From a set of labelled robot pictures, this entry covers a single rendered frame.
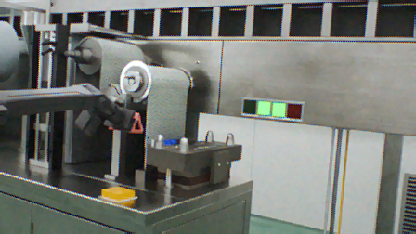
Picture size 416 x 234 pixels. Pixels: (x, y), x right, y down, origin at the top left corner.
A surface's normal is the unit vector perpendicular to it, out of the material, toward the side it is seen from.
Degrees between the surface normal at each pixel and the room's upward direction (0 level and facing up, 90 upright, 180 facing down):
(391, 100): 90
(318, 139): 90
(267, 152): 90
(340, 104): 90
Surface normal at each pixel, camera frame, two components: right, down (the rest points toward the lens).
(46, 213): -0.53, 0.02
